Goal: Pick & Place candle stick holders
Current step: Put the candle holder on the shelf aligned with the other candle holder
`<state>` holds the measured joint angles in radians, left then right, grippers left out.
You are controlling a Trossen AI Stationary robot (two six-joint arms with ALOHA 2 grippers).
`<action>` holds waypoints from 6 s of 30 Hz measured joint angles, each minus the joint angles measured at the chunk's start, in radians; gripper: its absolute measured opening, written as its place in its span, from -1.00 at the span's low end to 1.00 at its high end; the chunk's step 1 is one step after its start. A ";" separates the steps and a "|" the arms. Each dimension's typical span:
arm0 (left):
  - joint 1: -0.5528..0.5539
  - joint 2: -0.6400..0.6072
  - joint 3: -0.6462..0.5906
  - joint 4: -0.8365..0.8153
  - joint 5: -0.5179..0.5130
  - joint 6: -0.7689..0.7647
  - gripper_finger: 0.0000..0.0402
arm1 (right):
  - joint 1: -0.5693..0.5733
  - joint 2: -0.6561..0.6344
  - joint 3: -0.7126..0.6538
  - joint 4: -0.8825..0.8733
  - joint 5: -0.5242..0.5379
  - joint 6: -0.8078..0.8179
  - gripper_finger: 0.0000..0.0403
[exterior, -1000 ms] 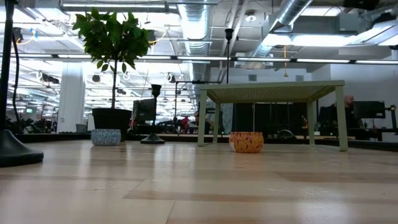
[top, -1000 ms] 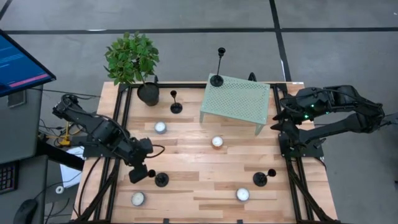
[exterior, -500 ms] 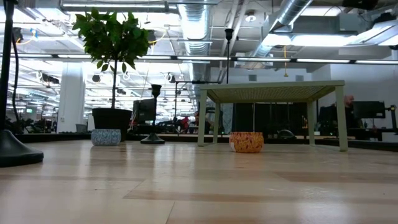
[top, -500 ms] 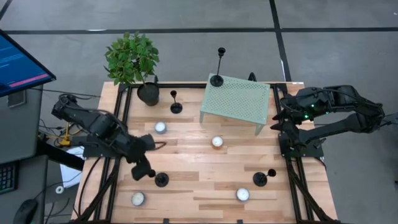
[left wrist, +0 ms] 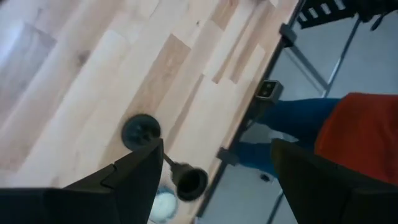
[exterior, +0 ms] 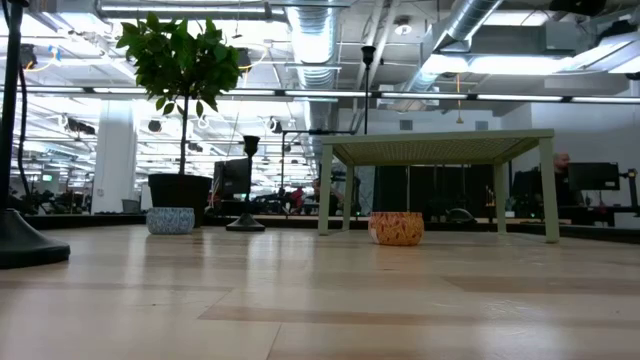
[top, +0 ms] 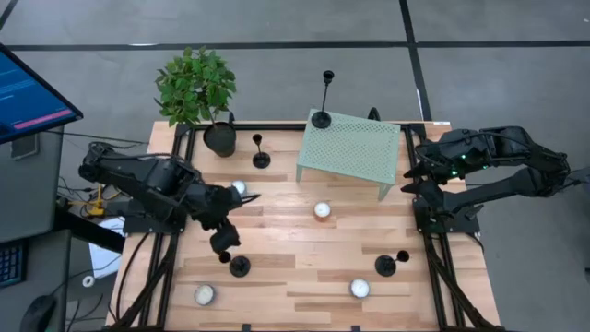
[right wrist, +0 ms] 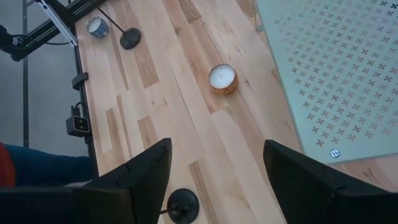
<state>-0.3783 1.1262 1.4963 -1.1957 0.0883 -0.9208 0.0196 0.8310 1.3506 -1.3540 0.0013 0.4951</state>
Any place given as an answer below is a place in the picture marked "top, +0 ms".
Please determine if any black computer mouse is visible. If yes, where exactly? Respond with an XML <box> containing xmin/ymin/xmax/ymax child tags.
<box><xmin>19</xmin><ymin>294</ymin><xmax>58</xmax><ymax>332</ymax></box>

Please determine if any black aluminium rig frame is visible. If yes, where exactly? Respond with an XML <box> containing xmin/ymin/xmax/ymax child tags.
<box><xmin>104</xmin><ymin>120</ymin><xmax>508</xmax><ymax>332</ymax></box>

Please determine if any computer monitor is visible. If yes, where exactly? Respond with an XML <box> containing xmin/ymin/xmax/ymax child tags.
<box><xmin>0</xmin><ymin>43</ymin><xmax>85</xmax><ymax>147</ymax></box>

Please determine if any white wax candle jar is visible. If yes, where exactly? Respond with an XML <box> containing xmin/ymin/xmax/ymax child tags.
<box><xmin>348</xmin><ymin>277</ymin><xmax>372</xmax><ymax>300</ymax></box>
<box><xmin>193</xmin><ymin>283</ymin><xmax>218</xmax><ymax>307</ymax></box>

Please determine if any short black candlestick holder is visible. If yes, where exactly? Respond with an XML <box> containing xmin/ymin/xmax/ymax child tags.
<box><xmin>251</xmin><ymin>133</ymin><xmax>272</xmax><ymax>170</ymax></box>

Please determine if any green perforated metal riser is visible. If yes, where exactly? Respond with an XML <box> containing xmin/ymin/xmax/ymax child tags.
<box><xmin>295</xmin><ymin>108</ymin><xmax>402</xmax><ymax>202</ymax></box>

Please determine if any yellow cable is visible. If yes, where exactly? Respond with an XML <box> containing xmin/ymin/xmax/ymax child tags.
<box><xmin>68</xmin><ymin>183</ymin><xmax>122</xmax><ymax>218</ymax></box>

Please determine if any office desk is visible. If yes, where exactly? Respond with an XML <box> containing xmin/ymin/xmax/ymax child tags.
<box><xmin>0</xmin><ymin>124</ymin><xmax>73</xmax><ymax>332</ymax></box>

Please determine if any tall black candlestick holder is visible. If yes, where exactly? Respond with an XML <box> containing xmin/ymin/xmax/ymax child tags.
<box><xmin>311</xmin><ymin>69</ymin><xmax>336</xmax><ymax>130</ymax></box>

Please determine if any black keyboard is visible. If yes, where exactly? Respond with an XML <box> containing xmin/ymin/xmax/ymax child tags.
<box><xmin>0</xmin><ymin>239</ymin><xmax>28</xmax><ymax>289</ymax></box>

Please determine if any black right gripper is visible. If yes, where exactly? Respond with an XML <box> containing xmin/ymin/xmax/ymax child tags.
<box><xmin>399</xmin><ymin>133</ymin><xmax>471</xmax><ymax>197</ymax></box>

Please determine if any potted green plant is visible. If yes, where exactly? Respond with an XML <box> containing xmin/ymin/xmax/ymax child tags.
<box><xmin>154</xmin><ymin>44</ymin><xmax>239</xmax><ymax>159</ymax></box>

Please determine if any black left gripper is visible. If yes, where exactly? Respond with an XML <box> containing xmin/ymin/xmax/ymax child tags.
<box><xmin>188</xmin><ymin>184</ymin><xmax>244</xmax><ymax>254</ymax></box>

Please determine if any white paper sheet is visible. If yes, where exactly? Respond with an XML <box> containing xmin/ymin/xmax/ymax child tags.
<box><xmin>88</xmin><ymin>216</ymin><xmax>126</xmax><ymax>280</ymax></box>

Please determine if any black desk support beam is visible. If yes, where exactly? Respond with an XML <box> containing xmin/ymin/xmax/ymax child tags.
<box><xmin>54</xmin><ymin>205</ymin><xmax>126</xmax><ymax>254</ymax></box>

